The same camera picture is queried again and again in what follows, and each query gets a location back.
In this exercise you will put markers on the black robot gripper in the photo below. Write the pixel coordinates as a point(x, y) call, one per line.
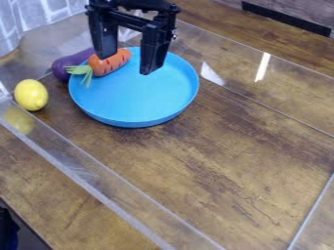
point(138, 15)

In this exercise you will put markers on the orange toy carrot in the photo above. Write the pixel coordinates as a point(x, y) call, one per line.
point(98, 67)

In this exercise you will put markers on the yellow toy lemon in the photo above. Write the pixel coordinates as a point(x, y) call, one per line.
point(31, 95)

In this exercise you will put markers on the blue round plastic tray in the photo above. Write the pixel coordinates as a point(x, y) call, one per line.
point(130, 100)

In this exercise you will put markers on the purple toy eggplant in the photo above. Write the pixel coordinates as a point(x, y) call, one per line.
point(71, 60)

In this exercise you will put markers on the clear acrylic enclosure walls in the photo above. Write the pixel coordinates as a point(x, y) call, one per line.
point(235, 176)

